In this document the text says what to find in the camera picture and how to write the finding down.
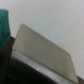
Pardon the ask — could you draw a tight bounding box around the black kcup holder drawer box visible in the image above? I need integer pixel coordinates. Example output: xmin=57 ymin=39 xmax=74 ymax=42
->
xmin=0 ymin=24 xmax=84 ymax=84

